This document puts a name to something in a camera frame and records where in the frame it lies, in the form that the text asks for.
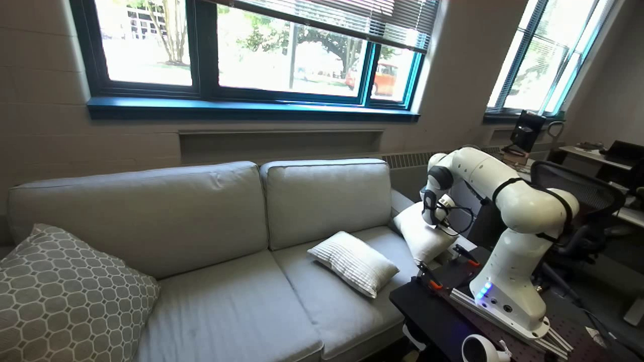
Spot metal robot base rail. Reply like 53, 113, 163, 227
448, 286, 576, 358

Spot grey lattice patterned pillow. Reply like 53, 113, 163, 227
0, 221, 163, 362

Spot black orange clamp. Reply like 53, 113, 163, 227
451, 244, 483, 267
412, 262, 451, 295

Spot grey window blinds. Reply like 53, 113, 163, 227
213, 0, 441, 52

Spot light grey sofa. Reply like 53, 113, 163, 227
7, 157, 480, 362

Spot cluttered office desk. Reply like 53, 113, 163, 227
555, 139, 644, 230

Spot white cup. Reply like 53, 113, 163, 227
460, 331, 513, 362

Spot wide teal framed window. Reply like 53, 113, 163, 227
69, 0, 441, 124

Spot cream striped pillow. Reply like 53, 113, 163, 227
391, 200, 462, 266
307, 230, 401, 299

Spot black device on sill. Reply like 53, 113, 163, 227
510, 109, 550, 153

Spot black robot table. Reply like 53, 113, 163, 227
389, 244, 606, 362

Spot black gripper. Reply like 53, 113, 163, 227
420, 189, 448, 232

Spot black mesh office chair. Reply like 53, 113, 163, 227
530, 159, 630, 284

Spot narrow teal framed window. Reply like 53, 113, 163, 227
483, 0, 626, 127

